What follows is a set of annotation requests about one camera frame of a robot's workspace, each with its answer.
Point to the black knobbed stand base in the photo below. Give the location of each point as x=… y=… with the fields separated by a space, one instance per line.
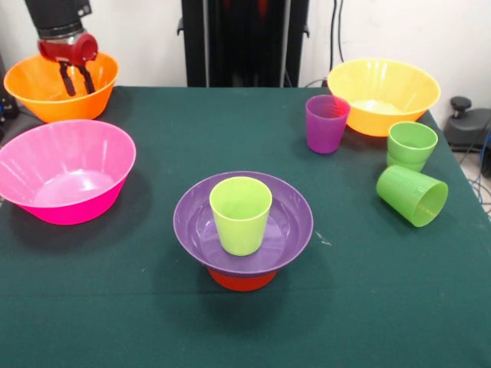
x=472 y=126

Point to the large pink plastic bowl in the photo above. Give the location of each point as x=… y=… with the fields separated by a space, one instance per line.
x=65 y=191

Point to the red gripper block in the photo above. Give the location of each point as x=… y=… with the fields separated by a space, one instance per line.
x=73 y=51

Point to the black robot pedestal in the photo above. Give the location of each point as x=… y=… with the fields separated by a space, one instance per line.
x=245 y=38

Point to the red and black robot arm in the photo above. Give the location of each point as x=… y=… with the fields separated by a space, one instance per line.
x=57 y=15

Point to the large orange plastic bowl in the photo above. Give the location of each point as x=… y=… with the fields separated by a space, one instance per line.
x=383 y=84
x=38 y=96

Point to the purple plastic bowl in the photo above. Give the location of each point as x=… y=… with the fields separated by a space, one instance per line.
x=291 y=222

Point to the purple plastic cup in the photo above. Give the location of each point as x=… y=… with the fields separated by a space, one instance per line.
x=322 y=130

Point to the green plastic cup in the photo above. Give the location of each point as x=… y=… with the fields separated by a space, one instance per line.
x=239 y=226
x=410 y=195
x=410 y=149

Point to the dark green table cloth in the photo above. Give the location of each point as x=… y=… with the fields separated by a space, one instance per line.
x=115 y=306

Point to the black equipment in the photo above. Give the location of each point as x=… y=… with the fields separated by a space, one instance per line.
x=5 y=99

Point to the small red plastic bowl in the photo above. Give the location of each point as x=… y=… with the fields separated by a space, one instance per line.
x=241 y=283

